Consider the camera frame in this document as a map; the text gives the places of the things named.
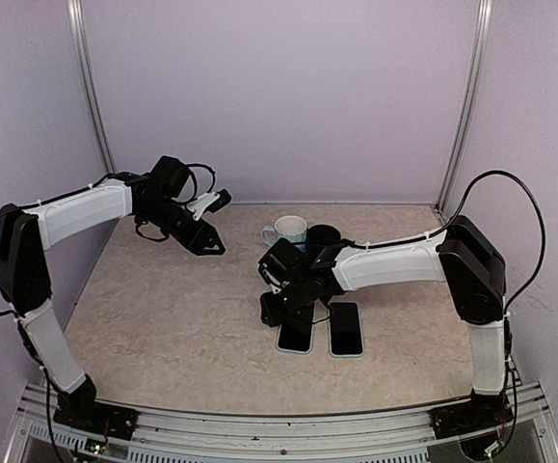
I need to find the dark green ceramic mug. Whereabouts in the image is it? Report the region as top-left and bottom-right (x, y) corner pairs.
(305, 224), (342, 251)

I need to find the left aluminium frame post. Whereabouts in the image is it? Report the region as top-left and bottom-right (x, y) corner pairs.
(66, 0), (117, 174)

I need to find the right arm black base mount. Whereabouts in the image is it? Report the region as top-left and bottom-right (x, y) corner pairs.
(429, 393), (514, 439)

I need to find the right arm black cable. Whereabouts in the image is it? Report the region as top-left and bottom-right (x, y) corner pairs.
(340, 169), (547, 319)

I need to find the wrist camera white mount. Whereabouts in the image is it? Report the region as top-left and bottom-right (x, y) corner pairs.
(258, 266), (288, 294)
(186, 189), (232, 221)

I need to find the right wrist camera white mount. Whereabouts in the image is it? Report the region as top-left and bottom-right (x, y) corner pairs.
(258, 266), (288, 294)

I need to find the right aluminium frame post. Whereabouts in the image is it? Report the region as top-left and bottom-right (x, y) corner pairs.
(435, 0), (493, 214)

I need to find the light blue ceramic mug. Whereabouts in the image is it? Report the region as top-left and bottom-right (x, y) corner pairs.
(261, 215), (308, 249)

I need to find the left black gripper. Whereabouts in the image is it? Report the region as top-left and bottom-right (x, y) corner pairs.
(140, 197), (226, 254)

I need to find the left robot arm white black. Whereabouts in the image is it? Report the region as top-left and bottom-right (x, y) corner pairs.
(0, 155), (231, 429)

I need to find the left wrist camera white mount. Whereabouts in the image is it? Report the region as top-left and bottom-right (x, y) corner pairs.
(186, 189), (232, 221)

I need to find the aluminium frame post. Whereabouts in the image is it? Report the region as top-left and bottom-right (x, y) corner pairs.
(66, 0), (117, 174)
(435, 0), (493, 214)

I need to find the light blue phone case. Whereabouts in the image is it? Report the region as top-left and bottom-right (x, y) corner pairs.
(276, 322), (316, 356)
(327, 300), (365, 359)

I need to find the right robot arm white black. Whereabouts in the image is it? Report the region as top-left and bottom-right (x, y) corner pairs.
(258, 216), (512, 428)

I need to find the purple edged black phone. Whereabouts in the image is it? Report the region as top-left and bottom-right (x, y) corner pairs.
(278, 323), (313, 352)

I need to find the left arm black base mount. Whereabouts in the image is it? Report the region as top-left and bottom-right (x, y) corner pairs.
(54, 402), (139, 441)

